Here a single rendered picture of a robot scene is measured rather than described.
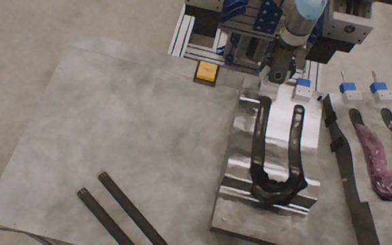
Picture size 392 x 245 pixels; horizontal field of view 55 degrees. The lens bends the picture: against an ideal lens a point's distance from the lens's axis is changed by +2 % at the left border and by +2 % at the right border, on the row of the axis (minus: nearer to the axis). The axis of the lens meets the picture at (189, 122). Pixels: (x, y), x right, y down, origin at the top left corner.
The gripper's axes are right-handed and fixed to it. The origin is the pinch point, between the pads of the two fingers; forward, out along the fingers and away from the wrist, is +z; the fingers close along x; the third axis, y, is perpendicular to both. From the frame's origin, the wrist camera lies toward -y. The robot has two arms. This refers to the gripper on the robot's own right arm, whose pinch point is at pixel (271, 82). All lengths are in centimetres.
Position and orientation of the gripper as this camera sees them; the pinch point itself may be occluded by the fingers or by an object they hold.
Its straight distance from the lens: 123.5
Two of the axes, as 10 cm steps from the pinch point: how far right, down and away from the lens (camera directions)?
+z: -0.8, 4.4, 8.9
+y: 2.4, -8.6, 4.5
